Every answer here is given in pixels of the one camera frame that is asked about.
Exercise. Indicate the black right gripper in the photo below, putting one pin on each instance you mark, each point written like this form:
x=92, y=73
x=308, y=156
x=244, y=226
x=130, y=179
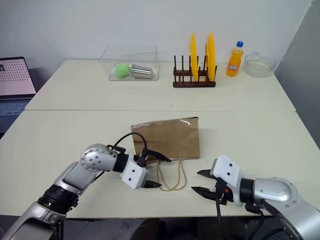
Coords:
x=221, y=191

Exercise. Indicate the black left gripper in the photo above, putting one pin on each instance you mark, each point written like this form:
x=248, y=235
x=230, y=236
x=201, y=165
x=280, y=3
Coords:
x=147, y=176

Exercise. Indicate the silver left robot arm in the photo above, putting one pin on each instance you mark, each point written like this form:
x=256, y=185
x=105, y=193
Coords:
x=75, y=178

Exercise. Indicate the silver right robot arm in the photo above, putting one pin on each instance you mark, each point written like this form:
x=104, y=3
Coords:
x=287, y=200

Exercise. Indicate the brown paper bag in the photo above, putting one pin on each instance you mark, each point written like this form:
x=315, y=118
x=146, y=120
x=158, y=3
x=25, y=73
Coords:
x=170, y=140

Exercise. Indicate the brown wooden dish rack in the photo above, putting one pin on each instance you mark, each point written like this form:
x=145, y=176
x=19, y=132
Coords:
x=192, y=84

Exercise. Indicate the stainless steel cup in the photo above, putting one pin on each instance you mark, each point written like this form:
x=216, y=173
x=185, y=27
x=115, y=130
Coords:
x=142, y=71

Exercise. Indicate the green fuzzy ball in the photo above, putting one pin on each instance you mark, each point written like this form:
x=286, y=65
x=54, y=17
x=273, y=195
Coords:
x=121, y=71

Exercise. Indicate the clear plastic box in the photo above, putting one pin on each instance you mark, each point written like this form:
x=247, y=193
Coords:
x=150, y=56

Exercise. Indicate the yellow plate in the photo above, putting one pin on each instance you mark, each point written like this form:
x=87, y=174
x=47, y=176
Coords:
x=193, y=57
x=211, y=56

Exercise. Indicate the orange soda bottle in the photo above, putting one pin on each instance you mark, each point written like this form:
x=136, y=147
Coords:
x=234, y=63

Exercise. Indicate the clear glass bowl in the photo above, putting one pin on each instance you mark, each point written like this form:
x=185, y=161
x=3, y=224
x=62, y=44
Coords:
x=260, y=66

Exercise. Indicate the open laptop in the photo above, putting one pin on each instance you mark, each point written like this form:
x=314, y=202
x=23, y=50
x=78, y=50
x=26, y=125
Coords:
x=15, y=77

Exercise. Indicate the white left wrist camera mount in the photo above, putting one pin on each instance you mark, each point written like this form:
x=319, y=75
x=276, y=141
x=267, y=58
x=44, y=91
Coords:
x=133, y=175

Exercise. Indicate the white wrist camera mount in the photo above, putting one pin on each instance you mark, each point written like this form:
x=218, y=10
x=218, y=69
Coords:
x=133, y=175
x=227, y=170

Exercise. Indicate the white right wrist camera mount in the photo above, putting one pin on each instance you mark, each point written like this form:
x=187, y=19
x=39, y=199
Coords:
x=227, y=170

